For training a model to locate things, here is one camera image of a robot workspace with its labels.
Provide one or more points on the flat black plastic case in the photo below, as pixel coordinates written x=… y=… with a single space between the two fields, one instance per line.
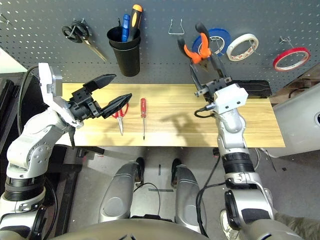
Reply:
x=257 y=88

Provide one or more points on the black plastic cup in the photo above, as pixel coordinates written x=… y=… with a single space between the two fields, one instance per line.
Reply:
x=127 y=60

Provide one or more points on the thin red tape roll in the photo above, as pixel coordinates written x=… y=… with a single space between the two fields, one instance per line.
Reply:
x=295 y=50

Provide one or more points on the black box below torso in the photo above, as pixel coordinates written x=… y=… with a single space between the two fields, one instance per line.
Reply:
x=150 y=217

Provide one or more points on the olive trouser leg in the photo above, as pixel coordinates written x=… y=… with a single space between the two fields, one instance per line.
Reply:
x=300 y=227

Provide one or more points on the grey sneaker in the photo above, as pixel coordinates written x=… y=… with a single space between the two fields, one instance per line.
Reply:
x=226 y=225

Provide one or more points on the silver robot left leg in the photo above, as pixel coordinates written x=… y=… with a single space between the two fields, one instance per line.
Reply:
x=117 y=190

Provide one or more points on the silver robot right leg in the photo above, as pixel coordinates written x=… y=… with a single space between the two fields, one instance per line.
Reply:
x=187 y=195

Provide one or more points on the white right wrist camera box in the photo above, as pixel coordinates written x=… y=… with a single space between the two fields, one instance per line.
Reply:
x=230 y=100

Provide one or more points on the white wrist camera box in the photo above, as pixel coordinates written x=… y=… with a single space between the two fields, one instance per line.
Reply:
x=46 y=82
x=230 y=100

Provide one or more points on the short black floor tape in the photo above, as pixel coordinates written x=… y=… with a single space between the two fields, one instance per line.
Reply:
x=159 y=170

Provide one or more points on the grey metal pegboard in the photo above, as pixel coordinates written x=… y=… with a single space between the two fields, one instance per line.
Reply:
x=50 y=45

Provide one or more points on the orange black needle nose pliers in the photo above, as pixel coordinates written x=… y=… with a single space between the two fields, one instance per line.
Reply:
x=197 y=56

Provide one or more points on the silver robot leg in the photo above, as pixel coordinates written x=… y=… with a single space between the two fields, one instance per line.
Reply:
x=187 y=195
x=117 y=190

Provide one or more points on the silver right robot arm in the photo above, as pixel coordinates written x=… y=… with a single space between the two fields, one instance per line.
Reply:
x=232 y=130

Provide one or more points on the long black floor tape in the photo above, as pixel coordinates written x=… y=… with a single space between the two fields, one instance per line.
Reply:
x=160 y=190

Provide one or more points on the white tape roll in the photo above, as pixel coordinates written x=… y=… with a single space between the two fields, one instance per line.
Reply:
x=240 y=38

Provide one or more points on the white rounded machine housing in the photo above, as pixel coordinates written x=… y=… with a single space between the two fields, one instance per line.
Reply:
x=297 y=120

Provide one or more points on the silver single pegboard hook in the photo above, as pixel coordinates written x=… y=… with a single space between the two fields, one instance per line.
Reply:
x=287 y=40

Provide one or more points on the large black tool case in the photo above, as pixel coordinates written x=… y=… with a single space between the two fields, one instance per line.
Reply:
x=6 y=105

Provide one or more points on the black table bracket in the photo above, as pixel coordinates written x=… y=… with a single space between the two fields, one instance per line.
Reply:
x=85 y=149
x=215 y=152

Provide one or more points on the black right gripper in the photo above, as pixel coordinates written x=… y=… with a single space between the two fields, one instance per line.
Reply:
x=212 y=87

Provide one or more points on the silver double pegboard hook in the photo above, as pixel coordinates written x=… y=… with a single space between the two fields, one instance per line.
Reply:
x=5 y=18

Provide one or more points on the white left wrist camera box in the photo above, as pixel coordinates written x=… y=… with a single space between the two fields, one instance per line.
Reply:
x=46 y=82

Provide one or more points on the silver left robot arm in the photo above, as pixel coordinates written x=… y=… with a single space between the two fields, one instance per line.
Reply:
x=32 y=140

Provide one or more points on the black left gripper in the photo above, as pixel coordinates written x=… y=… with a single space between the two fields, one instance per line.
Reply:
x=82 y=107

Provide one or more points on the blue tape roll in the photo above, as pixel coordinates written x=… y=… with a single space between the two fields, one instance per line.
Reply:
x=220 y=32

